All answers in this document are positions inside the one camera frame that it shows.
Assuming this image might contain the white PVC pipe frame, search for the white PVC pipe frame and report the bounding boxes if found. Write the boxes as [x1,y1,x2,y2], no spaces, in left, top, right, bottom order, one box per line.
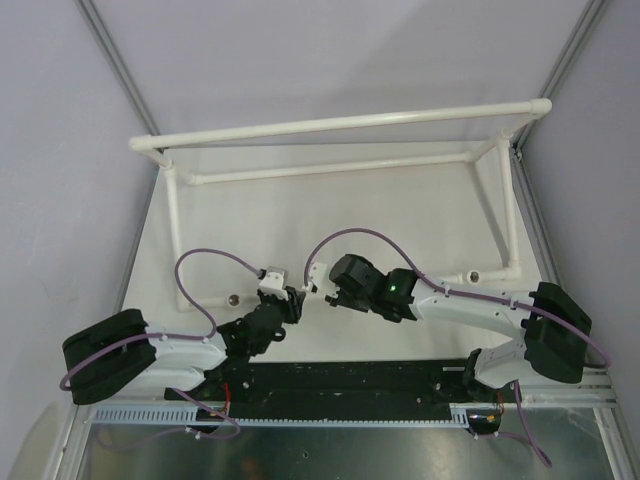
[125,98,552,312]

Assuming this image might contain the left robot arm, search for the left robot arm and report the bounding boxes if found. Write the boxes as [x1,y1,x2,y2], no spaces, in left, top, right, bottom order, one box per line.
[60,286,306,405]

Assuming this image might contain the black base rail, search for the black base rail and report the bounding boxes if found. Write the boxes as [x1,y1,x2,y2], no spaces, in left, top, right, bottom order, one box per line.
[128,360,523,419]

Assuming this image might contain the white faucet with chrome knob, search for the white faucet with chrome knob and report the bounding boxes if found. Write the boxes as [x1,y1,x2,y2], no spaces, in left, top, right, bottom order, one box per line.
[303,262,327,295]

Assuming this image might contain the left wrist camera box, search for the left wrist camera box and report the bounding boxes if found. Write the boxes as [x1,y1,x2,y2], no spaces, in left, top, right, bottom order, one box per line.
[258,266,288,295]

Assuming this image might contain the aluminium table frame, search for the aluminium table frame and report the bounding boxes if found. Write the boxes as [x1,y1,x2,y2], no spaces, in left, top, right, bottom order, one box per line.
[57,370,639,479]

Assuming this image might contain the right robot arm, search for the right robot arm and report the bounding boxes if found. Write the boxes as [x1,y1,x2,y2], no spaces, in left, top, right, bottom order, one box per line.
[311,254,591,401]

